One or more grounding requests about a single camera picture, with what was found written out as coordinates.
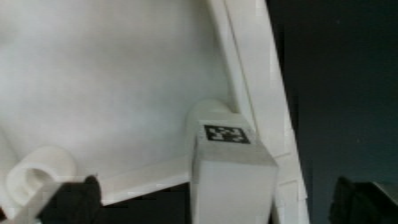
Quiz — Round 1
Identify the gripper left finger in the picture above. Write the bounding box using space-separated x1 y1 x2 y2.
11 173 106 224

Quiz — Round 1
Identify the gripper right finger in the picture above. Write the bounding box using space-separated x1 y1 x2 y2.
329 177 398 224

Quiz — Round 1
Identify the white table leg front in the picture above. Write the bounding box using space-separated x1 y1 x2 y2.
187 100 280 224

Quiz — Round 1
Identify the white square table top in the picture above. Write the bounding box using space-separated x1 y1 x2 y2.
0 0 312 224

